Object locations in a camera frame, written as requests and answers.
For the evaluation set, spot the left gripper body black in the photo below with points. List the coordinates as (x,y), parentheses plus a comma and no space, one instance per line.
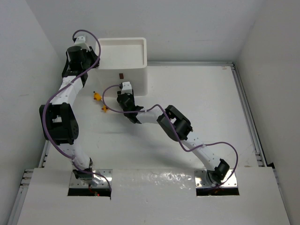
(89,58)

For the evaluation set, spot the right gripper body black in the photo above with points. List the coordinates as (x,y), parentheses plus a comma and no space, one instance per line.
(132,95)

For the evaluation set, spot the yellow small clamp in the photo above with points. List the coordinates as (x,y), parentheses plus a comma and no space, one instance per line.
(97,96)
(104,108)

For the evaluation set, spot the white drawer container box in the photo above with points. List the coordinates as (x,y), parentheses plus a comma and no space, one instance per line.
(123,55)

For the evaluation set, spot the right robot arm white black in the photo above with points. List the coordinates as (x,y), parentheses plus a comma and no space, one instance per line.
(178,128)

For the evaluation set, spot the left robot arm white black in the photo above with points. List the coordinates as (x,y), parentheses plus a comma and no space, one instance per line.
(58,120)

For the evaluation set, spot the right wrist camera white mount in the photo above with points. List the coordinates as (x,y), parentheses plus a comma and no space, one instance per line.
(126,88)

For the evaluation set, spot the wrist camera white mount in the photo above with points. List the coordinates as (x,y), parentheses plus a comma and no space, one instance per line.
(126,88)
(80,40)

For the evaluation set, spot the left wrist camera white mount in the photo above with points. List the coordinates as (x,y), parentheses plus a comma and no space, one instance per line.
(80,40)

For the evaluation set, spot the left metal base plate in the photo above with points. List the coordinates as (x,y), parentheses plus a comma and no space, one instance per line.
(99,179)

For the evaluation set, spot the metal base plate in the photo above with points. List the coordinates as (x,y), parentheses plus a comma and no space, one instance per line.
(202,180)
(99,179)

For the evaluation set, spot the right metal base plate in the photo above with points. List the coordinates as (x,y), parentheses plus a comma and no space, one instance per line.
(202,180)

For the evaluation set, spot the aluminium frame rail right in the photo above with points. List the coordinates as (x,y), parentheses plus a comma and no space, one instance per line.
(259,152)

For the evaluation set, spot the aluminium frame rail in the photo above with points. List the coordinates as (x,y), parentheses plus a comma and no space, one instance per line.
(24,186)
(259,152)

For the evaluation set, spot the aluminium frame rail left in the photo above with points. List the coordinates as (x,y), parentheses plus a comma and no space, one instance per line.
(24,186)

